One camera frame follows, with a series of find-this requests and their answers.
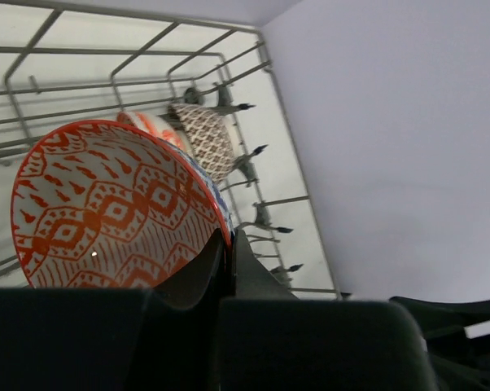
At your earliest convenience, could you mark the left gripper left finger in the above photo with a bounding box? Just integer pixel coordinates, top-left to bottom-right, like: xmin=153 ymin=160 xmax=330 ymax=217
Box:
xmin=0 ymin=231 xmax=225 ymax=390

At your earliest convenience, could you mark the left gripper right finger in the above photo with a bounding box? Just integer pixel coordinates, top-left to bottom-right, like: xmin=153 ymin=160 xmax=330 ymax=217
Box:
xmin=220 ymin=231 xmax=437 ymax=390

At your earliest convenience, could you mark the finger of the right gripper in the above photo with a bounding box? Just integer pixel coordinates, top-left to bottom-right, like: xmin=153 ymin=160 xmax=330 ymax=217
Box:
xmin=390 ymin=297 xmax=490 ymax=391

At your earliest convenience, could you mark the orange floral bowl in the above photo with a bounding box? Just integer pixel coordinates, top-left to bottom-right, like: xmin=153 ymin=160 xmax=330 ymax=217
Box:
xmin=116 ymin=111 xmax=189 ymax=152

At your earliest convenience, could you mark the grey patterned bowl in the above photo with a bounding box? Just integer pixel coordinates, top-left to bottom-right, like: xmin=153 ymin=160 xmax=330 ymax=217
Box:
xmin=168 ymin=103 xmax=235 ymax=183

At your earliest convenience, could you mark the grey wire dish rack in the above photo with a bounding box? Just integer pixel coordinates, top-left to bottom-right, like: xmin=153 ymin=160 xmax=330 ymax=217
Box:
xmin=0 ymin=1 xmax=349 ymax=300

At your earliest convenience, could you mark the red patterned bowl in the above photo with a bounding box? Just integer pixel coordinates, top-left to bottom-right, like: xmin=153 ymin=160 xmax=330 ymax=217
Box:
xmin=11 ymin=120 xmax=233 ymax=288

